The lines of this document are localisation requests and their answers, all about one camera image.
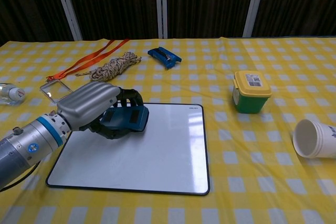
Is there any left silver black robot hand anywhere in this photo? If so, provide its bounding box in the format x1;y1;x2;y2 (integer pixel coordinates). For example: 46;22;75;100
56;81;145;140

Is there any dark blue whiteboard eraser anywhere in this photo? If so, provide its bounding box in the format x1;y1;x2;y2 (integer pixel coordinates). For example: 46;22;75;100
100;105;150;133

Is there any black framed whiteboard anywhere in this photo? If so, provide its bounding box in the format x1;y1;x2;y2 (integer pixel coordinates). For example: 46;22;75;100
45;102;211;196

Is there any clear plastic badge holder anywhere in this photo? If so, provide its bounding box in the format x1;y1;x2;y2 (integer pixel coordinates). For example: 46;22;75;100
39;76;74;103

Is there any clear plastic water bottle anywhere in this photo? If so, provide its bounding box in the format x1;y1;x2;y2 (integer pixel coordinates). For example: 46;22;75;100
0;82;26;106

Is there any blue plastic clip tool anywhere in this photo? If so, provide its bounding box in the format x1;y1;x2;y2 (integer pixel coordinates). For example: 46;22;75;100
147;47;182;70

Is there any black folding partition screen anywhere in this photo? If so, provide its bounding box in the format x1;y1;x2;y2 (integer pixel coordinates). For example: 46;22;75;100
0;0;336;48

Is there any yellow white checkered tablecloth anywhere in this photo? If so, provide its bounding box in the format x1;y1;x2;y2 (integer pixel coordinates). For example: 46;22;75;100
0;36;336;224

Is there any green box with yellow lid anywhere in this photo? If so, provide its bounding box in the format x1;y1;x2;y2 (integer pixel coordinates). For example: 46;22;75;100
232;70;272;114

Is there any white paper cup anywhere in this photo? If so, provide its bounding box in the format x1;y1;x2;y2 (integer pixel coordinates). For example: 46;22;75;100
292;119;336;159

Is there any orange lanyard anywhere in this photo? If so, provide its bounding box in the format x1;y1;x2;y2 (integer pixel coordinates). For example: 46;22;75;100
46;38;131;80

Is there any coiled speckled rope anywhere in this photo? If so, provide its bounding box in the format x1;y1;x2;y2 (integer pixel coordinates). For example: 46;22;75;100
75;51;142;82

